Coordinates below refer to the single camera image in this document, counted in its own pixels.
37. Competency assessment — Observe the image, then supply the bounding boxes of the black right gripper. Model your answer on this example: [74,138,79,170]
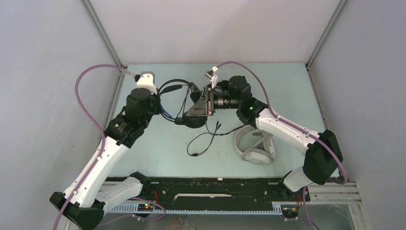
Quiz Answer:
[186,87,240,117]

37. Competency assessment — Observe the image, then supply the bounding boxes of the black and blue headset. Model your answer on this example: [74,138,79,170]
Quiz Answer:
[157,79,207,129]

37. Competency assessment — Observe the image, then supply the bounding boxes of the white gaming headset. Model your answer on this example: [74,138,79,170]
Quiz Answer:
[234,126,276,165]

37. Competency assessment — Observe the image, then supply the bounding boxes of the grey USB headset cable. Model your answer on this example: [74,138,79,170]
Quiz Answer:
[241,131,274,161]

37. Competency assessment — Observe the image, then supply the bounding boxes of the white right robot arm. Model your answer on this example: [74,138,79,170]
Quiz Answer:
[175,76,343,200]

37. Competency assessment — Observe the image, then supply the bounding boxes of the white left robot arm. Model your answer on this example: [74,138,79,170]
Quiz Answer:
[50,87,161,230]

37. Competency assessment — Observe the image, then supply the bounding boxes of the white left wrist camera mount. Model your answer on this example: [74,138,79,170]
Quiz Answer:
[136,71,158,94]

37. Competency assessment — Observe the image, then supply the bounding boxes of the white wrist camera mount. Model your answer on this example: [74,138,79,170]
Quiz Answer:
[136,71,158,94]
[204,66,218,89]

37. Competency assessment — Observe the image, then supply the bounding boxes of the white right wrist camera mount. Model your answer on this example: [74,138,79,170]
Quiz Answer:
[204,66,218,89]

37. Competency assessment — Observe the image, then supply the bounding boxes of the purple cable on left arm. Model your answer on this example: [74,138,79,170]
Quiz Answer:
[54,64,140,230]

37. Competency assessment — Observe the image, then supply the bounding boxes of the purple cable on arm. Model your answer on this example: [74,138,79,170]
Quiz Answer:
[54,64,140,230]
[215,61,349,185]

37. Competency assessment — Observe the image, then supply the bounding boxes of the white slotted cable duct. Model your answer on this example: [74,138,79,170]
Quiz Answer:
[108,203,300,216]

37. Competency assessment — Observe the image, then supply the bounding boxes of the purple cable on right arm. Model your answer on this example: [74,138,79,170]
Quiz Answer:
[215,61,349,185]

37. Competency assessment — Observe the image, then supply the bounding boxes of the aluminium frame post left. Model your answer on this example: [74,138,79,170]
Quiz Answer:
[79,0,124,72]

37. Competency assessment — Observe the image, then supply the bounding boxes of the aluminium frame post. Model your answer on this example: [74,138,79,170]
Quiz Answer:
[79,0,124,72]
[306,0,349,71]

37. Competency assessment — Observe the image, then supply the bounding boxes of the aluminium frame post right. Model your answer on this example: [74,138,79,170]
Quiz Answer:
[306,0,349,71]

